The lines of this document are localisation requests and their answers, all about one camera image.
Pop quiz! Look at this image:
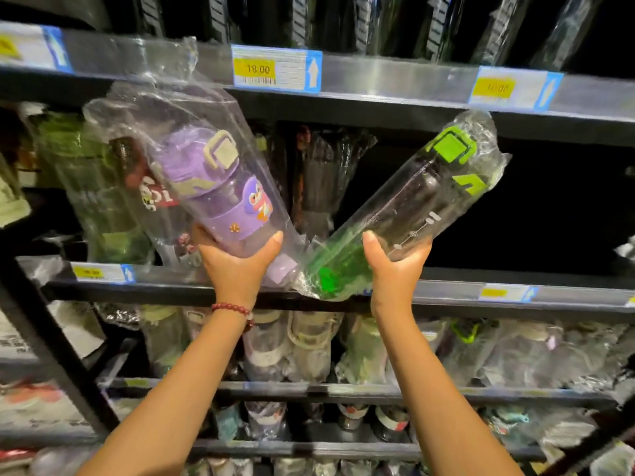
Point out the row of dark bagged bottles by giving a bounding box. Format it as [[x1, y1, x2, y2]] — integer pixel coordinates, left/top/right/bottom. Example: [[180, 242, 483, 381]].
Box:
[[99, 0, 609, 70]]

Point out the red lid bottle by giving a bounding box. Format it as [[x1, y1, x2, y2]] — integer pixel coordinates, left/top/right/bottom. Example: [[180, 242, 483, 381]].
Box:
[[108, 136, 202, 268]]

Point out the purple strap bottle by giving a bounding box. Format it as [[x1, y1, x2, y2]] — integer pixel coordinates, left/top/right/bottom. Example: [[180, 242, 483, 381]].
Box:
[[481, 321, 566, 388]]

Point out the red bead bracelet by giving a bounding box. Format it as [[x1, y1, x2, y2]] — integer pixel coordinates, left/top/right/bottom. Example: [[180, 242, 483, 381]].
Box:
[[210, 301, 255, 333]]

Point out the person's left hand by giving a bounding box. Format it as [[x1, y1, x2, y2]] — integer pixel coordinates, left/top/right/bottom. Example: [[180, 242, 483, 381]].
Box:
[[192, 223, 284, 311]]

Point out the cream printed packet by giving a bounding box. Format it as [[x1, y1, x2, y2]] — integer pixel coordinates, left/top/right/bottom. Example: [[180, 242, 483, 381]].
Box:
[[0, 153, 32, 229]]

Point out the pile of clear bagged goods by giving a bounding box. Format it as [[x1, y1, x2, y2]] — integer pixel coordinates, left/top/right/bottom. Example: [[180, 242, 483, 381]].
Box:
[[27, 446, 100, 476]]

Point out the purple cartoon bottle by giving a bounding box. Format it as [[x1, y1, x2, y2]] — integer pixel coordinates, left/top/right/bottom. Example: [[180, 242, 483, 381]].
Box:
[[83, 36, 308, 288]]

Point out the person's right hand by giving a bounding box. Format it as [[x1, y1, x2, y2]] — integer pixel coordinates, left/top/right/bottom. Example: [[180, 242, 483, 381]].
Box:
[[362, 230, 433, 319]]

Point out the person's right forearm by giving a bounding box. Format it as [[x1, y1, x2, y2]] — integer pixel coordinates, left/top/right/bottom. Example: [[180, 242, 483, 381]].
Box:
[[372, 311, 525, 476]]

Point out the black metal store shelving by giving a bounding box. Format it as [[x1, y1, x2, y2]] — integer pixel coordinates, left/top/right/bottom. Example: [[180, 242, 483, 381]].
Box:
[[0, 0, 635, 476]]

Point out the person's left forearm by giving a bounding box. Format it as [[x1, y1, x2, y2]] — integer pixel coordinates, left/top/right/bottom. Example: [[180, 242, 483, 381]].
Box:
[[77, 307, 254, 476]]

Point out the black silver bottle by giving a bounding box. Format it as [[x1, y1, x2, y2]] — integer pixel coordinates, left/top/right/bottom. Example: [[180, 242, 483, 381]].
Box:
[[291, 124, 378, 241], [253, 123, 294, 214]]

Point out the green lid bottle pink handle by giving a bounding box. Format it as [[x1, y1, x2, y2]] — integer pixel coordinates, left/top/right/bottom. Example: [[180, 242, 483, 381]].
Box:
[[140, 304, 192, 378], [336, 313, 389, 386]]

